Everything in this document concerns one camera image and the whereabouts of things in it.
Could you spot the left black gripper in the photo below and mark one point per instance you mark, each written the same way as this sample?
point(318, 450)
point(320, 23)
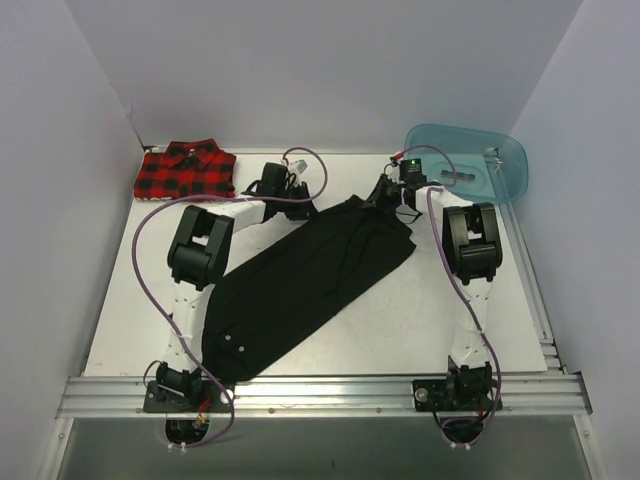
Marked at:
point(298, 201)

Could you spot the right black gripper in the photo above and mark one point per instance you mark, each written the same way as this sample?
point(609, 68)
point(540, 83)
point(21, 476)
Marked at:
point(385, 189)

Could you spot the black long sleeve shirt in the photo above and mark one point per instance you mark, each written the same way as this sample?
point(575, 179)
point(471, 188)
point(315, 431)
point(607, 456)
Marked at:
point(274, 301)

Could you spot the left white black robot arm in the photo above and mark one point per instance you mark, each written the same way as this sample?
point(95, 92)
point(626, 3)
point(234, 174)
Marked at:
point(198, 258)

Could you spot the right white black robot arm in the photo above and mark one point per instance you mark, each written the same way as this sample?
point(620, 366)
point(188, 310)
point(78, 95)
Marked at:
point(467, 238)

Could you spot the teal plastic bin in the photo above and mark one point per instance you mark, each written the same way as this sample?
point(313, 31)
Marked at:
point(478, 166)

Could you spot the red black plaid folded shirt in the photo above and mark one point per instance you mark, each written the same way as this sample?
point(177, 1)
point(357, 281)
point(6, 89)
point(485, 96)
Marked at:
point(186, 169)

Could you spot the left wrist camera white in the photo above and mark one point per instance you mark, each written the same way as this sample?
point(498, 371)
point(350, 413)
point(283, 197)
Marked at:
point(296, 167)

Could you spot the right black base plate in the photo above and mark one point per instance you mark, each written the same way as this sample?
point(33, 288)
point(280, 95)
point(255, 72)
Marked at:
point(442, 396)

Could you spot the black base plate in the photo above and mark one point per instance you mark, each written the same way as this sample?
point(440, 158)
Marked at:
point(208, 399)
point(442, 396)

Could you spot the aluminium front rail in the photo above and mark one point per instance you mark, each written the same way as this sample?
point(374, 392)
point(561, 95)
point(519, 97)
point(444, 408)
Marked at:
point(305, 397)

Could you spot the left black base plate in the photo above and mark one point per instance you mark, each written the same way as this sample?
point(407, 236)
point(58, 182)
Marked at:
point(208, 399)

